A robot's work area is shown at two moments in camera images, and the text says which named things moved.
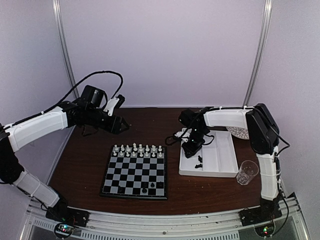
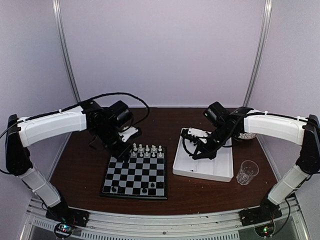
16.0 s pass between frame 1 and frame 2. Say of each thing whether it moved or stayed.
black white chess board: stayed
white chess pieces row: stayed
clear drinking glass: stayed
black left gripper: moved
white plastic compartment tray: moved
